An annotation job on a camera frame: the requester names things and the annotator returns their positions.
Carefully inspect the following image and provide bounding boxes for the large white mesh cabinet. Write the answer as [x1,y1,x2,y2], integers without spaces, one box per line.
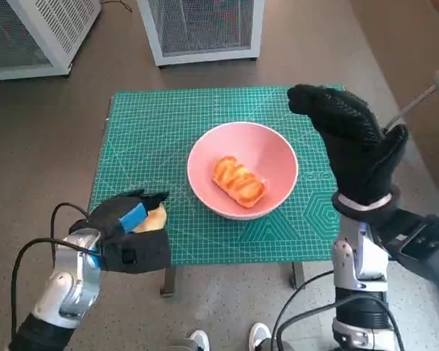
[0,0,102,81]

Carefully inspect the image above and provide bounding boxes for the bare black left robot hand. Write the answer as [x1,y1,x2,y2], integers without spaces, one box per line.
[68,189,170,241]

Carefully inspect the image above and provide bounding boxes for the round toy bread bun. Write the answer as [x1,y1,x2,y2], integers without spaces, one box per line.
[133,203,168,234]

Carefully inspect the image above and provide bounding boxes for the white shoe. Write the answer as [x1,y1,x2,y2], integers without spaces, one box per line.
[189,328,211,351]
[248,322,273,351]

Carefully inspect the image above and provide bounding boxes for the thin black floor cable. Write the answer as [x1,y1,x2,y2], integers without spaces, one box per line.
[105,0,136,12]

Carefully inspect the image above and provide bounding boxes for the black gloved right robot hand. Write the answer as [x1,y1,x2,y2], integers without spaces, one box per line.
[287,83,410,208]

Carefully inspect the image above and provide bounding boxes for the braided oblong toy bread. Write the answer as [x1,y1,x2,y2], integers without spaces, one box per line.
[211,156,271,209]

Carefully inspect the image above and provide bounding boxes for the green cutting mat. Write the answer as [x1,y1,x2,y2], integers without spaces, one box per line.
[89,84,352,265]

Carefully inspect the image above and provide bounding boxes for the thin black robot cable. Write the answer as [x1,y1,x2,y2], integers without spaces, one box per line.
[270,270,336,351]

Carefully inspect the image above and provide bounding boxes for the small white mesh cabinet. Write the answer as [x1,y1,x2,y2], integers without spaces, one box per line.
[137,0,266,67]

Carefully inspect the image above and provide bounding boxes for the black left forearm cable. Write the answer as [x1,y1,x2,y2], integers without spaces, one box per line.
[10,237,100,341]

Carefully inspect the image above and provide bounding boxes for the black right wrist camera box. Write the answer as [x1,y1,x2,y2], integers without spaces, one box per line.
[372,208,439,288]

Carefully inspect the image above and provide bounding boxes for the pink bowl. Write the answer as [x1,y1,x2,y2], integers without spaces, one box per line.
[187,122,300,220]

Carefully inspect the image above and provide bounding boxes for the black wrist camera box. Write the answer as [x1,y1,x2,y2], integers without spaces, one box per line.
[372,208,439,288]
[98,230,170,273]

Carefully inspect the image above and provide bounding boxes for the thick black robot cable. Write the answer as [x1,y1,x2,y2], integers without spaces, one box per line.
[277,294,407,351]

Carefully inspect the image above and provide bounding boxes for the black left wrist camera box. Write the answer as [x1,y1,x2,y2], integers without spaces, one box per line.
[98,230,170,273]

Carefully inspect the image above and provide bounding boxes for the black metal table leg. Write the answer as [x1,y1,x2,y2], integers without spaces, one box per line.
[290,262,308,290]
[160,263,179,298]

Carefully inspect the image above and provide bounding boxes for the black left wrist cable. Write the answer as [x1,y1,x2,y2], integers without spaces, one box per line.
[50,203,91,264]

